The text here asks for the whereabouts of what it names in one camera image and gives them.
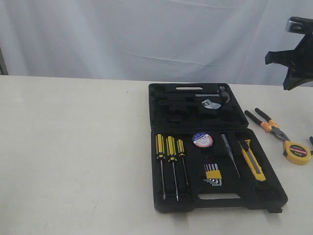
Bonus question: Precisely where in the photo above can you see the black PVC insulating tape roll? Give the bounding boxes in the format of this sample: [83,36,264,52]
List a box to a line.
[192,132,213,148]

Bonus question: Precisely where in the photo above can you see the black plastic tool case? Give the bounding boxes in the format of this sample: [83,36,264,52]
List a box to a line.
[148,83,288,213]

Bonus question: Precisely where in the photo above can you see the claw hammer black handle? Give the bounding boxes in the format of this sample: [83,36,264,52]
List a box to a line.
[156,86,232,104]

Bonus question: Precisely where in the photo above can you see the yellow tape measure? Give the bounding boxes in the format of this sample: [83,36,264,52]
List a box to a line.
[283,141,312,165]

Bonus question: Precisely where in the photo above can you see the large yellow black screwdriver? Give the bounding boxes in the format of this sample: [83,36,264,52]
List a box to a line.
[155,134,166,200]

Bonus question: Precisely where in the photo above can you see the adjustable wrench black handle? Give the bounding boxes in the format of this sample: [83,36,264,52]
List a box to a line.
[157,98,223,111]

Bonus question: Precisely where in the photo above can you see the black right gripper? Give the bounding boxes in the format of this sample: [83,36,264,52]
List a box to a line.
[265,34,313,91]

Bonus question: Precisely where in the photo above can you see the middle yellow black screwdriver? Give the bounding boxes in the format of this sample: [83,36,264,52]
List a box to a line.
[166,136,179,201]

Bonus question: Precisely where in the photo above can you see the white fabric backdrop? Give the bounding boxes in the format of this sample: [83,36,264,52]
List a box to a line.
[0,0,313,85]

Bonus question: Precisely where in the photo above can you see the small yellow black screwdriver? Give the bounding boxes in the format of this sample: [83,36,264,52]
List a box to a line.
[177,139,189,186]

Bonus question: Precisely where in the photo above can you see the hex key set yellow holder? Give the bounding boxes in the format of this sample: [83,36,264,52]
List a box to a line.
[203,164,223,187]

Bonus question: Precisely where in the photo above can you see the clear voltage tester pen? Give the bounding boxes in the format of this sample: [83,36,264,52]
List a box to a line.
[221,134,241,178]

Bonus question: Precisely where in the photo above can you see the black orange combination pliers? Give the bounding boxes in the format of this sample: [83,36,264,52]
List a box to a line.
[244,108,290,141]

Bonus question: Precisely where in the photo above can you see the yellow utility knife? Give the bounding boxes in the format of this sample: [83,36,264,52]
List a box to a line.
[238,139,266,182]

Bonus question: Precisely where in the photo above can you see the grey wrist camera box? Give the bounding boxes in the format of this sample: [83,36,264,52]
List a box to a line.
[286,17,313,35]

